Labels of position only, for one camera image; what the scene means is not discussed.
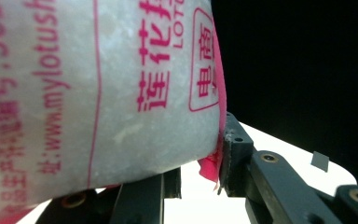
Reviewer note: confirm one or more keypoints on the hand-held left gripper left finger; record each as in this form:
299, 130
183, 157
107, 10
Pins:
143, 199

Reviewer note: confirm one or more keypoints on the dark tape patch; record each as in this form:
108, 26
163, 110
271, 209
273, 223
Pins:
320, 161

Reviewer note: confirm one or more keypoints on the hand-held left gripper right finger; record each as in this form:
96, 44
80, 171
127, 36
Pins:
236, 155

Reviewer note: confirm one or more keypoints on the pink and white plastic bag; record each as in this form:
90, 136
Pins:
105, 93

